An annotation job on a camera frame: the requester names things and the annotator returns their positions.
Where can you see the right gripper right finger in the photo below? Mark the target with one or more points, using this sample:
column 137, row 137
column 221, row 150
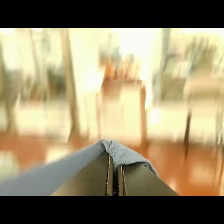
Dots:
column 140, row 183

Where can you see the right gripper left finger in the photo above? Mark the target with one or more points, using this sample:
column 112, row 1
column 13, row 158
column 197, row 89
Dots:
column 91, row 180

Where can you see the blue-grey shirt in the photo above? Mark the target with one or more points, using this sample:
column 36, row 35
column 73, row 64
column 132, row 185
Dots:
column 50, row 176

